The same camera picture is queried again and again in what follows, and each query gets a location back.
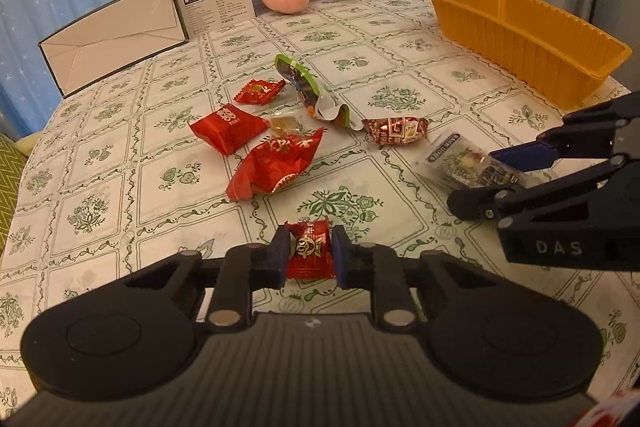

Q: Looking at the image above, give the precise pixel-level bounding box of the red skull-print candy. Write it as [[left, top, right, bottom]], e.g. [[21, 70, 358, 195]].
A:
[[284, 216, 337, 281]]

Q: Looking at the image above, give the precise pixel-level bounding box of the green snack packet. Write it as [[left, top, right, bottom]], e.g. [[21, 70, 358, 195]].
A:
[[273, 53, 364, 130]]

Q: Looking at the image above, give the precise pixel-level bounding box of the green floral tablecloth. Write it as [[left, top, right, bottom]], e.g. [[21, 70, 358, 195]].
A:
[[0, 0, 640, 414]]

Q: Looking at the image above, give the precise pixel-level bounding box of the green patterned cushion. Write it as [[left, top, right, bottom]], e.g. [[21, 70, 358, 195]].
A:
[[0, 133, 37, 259]]

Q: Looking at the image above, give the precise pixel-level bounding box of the yellow ribbed plastic tray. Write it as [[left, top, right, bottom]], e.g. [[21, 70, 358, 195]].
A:
[[418, 0, 633, 110]]

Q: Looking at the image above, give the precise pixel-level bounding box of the beige flat cardboard box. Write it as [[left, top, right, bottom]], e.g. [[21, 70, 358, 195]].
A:
[[38, 0, 190, 99]]

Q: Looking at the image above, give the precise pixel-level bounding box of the square red snack packet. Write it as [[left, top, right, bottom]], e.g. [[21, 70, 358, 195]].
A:
[[188, 102, 270, 157]]

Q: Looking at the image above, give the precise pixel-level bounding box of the small red gold-print candy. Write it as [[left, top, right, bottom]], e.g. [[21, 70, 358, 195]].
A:
[[233, 77, 287, 107]]

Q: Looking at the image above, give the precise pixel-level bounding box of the red patterned cloth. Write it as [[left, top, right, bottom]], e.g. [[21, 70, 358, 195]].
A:
[[584, 386, 640, 427]]

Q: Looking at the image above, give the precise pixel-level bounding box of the clear-wrapped brown candy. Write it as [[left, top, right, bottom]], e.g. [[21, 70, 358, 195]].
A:
[[267, 109, 307, 136]]

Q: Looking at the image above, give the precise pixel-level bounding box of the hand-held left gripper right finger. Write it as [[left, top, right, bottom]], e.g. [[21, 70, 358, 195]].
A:
[[331, 226, 507, 333]]

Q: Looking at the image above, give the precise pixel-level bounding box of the clear printed snack packet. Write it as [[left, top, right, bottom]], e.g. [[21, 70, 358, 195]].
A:
[[412, 130, 532, 198]]

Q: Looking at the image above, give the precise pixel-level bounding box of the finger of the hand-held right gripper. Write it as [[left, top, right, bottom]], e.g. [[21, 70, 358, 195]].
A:
[[446, 152, 633, 223], [489, 91, 640, 174]]

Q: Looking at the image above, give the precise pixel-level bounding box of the large red snack packet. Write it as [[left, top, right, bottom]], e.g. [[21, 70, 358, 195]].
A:
[[224, 129, 326, 203]]

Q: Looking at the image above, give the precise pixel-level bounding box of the brown red snack packet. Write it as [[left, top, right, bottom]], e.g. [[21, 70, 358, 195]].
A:
[[360, 116, 430, 148]]

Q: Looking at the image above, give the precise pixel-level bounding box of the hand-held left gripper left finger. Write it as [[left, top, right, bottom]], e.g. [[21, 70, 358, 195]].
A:
[[118, 225, 292, 333]]

